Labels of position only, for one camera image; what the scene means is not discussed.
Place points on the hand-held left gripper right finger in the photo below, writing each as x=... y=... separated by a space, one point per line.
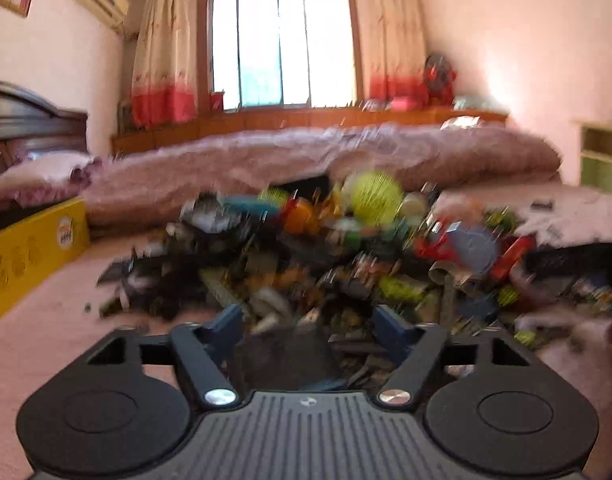
x=392 y=335

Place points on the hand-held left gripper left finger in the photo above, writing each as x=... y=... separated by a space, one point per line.
x=225 y=332

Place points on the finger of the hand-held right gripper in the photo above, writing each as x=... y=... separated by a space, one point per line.
x=566 y=260

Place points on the pile of mixed small toys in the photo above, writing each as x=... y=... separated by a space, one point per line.
x=336 y=270

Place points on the yellow cardboard box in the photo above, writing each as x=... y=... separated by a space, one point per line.
x=20 y=255

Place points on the red toy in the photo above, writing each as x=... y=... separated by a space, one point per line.
x=511 y=256

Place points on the small dark flat item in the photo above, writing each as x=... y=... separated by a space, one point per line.
x=542 y=205

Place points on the blue round lid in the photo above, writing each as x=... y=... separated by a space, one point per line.
x=475 y=250

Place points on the pale green shelf unit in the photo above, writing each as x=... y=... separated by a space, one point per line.
x=603 y=160

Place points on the teal blue bar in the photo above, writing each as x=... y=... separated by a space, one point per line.
x=246 y=205

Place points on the orange toy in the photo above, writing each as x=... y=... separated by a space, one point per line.
x=301 y=216

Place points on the yellow green ball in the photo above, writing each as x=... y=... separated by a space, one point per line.
x=376 y=195

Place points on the rolled mauve quilt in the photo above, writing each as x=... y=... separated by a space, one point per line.
x=235 y=165

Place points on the long wooden window cabinet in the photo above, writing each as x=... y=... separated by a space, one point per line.
x=266 y=121

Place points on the red standing fan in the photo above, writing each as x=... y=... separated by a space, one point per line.
x=439 y=80

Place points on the pink box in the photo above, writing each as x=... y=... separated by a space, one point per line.
x=403 y=104

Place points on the small red box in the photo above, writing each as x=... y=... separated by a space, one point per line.
x=216 y=101

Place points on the pink ruffled pillow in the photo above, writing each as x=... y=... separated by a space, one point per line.
x=30 y=177

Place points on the cream and red curtain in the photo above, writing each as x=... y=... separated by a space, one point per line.
x=396 y=35
x=163 y=50

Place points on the dark wooden headboard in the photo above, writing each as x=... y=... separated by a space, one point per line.
x=30 y=125

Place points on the wooden framed window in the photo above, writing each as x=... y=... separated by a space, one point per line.
x=281 y=45

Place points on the small picture frame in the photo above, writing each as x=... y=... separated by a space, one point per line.
x=125 y=116

